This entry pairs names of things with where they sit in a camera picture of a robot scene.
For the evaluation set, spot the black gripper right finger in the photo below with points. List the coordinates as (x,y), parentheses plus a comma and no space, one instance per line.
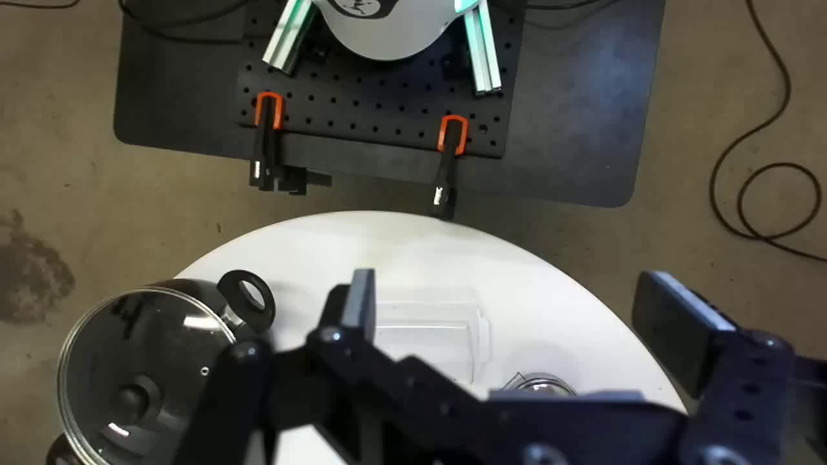
(688,325)

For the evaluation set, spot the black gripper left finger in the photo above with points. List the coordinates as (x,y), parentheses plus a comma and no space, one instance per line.
(357,300)

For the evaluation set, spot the clear plastic container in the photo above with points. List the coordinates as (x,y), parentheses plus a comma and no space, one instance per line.
(429,332)

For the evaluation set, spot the robot base with status light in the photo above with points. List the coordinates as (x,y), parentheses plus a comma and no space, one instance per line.
(389,30)

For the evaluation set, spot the orange black clamp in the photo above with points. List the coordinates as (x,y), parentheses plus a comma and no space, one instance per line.
(270,131)
(451,151)

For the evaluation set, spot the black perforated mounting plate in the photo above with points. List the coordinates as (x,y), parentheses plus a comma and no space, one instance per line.
(389,95)

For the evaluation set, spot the black bowl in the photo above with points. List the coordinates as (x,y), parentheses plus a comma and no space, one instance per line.
(139,379)

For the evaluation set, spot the black base platform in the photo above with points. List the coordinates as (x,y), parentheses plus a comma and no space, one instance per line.
(584,105)

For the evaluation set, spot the aluminium rail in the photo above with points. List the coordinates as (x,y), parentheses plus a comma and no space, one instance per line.
(481,43)
(288,34)

